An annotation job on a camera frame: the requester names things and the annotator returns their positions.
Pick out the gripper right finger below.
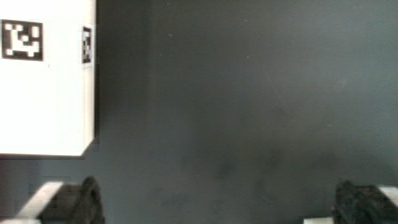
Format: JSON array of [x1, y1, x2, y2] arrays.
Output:
[[304, 179, 398, 224]]

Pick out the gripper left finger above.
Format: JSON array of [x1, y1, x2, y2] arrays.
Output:
[[16, 177, 105, 224]]

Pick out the white cabinet top block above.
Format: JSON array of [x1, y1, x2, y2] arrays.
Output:
[[0, 0, 98, 156]]

